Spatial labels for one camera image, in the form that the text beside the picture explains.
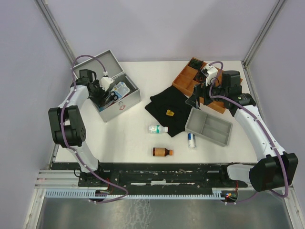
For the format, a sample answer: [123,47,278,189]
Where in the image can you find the brown medicine bottle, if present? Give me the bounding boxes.
[152,147,173,157]

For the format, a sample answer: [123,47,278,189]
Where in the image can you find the black handled scissors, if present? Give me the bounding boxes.
[105,92,119,105]

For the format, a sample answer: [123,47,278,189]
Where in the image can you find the brown wooden compartment tray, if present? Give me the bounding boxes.
[172,57,243,115]

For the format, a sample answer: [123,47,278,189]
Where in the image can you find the light blue cable duct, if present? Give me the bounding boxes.
[44,188,225,200]

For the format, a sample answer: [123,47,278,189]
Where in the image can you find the clear bottle green label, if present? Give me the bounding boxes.
[149,125,168,134]

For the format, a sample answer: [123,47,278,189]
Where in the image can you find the blue white gauze packet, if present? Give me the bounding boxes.
[111,82,130,99]

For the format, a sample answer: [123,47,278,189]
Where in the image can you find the grey plastic divided tray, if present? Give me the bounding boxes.
[185,108,233,147]

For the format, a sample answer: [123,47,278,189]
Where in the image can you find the black folded cloth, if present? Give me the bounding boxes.
[145,86,192,137]

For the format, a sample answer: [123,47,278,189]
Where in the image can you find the white blue tube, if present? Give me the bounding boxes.
[187,133,196,149]

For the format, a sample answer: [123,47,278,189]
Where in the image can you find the dark rolled item compartment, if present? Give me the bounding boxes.
[194,71,206,83]
[188,58,203,70]

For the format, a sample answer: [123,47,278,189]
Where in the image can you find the light blue mask packet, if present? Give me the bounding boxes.
[99,101,115,112]

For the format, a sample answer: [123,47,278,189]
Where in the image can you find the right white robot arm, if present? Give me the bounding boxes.
[186,68,298,192]

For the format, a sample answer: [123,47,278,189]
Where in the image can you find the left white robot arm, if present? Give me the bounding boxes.
[48,69,114,186]

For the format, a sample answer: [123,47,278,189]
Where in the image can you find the dark rolled item top compartment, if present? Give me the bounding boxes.
[188,58,203,70]

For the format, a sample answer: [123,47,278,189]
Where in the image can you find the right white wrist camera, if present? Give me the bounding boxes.
[201,64,218,86]

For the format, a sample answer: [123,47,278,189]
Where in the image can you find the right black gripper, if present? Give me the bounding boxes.
[185,76,228,109]

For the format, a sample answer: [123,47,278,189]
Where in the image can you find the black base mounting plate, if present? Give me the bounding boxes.
[51,162,253,195]

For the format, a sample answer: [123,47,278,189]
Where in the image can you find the grey metal first aid box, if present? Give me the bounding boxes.
[72,50,141,123]

